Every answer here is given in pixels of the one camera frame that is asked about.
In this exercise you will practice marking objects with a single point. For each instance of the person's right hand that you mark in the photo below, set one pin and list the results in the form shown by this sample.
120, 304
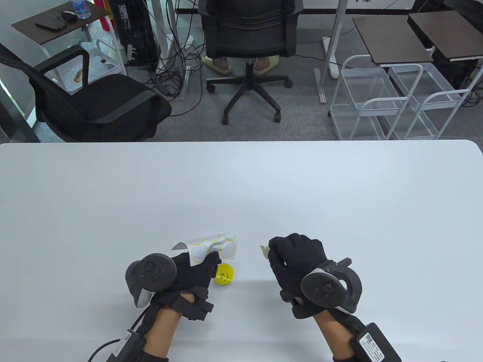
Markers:
294, 256

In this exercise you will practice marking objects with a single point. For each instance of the person's left hand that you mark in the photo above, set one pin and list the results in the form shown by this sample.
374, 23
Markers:
192, 275

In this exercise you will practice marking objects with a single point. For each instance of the yellow smiley sticker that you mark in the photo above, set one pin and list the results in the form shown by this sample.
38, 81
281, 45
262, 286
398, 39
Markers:
263, 250

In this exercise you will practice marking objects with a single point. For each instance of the white sticker sheet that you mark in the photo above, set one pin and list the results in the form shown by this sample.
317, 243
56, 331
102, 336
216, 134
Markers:
211, 245

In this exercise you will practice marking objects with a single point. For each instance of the black right forearm box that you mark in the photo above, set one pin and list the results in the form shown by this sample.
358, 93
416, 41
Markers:
373, 345

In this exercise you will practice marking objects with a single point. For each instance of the person's right forearm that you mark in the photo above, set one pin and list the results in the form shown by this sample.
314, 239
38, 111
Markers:
334, 332

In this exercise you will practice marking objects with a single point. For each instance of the black left forearm box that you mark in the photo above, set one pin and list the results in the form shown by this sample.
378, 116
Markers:
126, 345

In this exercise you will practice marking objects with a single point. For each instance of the person's left forearm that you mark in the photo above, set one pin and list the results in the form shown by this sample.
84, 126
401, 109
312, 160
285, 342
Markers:
166, 332

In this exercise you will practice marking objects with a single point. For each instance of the grey left hand controller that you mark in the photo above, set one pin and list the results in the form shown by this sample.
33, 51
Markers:
151, 273

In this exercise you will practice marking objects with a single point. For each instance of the grey hand controller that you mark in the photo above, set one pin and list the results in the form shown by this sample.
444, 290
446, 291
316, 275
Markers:
328, 288
151, 273

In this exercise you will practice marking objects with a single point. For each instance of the grey right hand controller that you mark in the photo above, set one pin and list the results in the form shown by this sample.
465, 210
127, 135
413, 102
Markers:
328, 288

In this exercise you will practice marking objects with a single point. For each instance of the white table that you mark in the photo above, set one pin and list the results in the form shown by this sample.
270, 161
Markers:
113, 207

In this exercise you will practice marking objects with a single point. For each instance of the beige slipper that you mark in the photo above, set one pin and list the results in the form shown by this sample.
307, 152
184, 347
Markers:
266, 67
216, 65

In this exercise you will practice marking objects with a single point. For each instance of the empty black office chair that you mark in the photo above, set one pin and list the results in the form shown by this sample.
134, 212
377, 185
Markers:
102, 102

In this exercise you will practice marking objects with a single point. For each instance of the black mesh office chair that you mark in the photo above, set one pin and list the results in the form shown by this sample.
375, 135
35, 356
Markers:
249, 30

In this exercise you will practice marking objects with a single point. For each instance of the small white cart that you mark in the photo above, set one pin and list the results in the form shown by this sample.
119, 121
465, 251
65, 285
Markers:
109, 56

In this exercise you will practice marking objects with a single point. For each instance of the brown cart top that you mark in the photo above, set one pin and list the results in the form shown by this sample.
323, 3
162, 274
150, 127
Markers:
392, 37
449, 34

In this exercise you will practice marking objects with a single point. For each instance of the black computer tower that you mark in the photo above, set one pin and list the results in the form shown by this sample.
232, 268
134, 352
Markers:
137, 34

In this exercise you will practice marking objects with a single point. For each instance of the red fire extinguisher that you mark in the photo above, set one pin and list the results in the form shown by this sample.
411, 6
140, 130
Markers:
105, 23

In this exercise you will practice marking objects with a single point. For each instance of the brown side table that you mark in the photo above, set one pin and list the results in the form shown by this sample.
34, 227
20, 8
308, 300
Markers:
41, 34

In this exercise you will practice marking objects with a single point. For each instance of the black phone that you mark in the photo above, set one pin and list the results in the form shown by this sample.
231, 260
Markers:
51, 26

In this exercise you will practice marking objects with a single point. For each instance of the black mouse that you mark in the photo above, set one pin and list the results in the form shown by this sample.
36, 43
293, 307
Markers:
68, 15

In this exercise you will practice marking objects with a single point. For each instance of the clear water bottle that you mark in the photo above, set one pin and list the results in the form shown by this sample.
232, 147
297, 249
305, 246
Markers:
81, 8

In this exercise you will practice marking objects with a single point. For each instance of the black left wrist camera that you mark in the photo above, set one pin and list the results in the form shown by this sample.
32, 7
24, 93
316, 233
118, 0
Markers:
198, 307

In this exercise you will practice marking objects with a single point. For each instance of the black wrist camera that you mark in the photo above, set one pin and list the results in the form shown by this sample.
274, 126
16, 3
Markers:
302, 311
198, 307

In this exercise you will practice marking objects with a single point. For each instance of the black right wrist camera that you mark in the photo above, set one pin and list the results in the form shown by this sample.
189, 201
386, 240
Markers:
302, 311

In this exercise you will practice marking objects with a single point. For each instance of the aluminium frame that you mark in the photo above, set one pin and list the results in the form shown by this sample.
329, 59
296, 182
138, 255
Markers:
334, 45

